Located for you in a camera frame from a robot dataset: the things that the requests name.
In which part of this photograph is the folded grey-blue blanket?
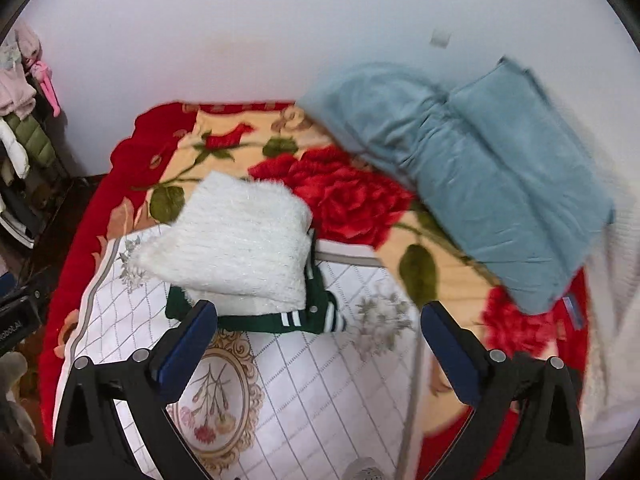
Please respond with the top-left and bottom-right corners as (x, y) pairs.
(296, 56), (616, 315)

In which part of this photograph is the red floral blanket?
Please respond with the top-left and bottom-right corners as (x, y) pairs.
(39, 101), (591, 480)

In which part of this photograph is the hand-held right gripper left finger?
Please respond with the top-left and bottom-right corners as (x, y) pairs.
(52, 300), (219, 480)

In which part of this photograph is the green puffer jacket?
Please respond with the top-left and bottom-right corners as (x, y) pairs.
(5, 112), (57, 171)

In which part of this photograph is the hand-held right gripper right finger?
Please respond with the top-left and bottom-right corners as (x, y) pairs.
(421, 300), (586, 480)

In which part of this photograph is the white grid-patterned bed mat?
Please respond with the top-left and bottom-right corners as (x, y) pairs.
(52, 222), (426, 480)

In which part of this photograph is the pink hanging garment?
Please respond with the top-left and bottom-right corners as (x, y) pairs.
(0, 21), (62, 117)

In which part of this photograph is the white knitted cloth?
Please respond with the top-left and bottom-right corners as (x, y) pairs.
(582, 175), (640, 461)

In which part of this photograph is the green sweater with white stripes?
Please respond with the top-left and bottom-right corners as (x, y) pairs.
(166, 227), (347, 336)

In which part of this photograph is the white fuzzy sweater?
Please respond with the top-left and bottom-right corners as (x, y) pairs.
(129, 170), (315, 317)

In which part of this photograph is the white hanging jacket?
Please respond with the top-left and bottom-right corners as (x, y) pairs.
(0, 119), (32, 180)

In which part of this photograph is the person's left hand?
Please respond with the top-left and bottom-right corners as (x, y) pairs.
(0, 352), (43, 467)

